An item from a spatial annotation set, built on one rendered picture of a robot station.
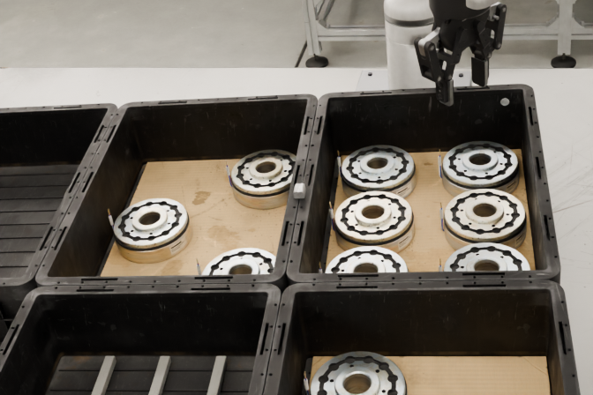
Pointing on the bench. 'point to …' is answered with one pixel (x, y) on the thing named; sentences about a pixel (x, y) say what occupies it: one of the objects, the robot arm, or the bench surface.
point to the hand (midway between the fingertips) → (462, 83)
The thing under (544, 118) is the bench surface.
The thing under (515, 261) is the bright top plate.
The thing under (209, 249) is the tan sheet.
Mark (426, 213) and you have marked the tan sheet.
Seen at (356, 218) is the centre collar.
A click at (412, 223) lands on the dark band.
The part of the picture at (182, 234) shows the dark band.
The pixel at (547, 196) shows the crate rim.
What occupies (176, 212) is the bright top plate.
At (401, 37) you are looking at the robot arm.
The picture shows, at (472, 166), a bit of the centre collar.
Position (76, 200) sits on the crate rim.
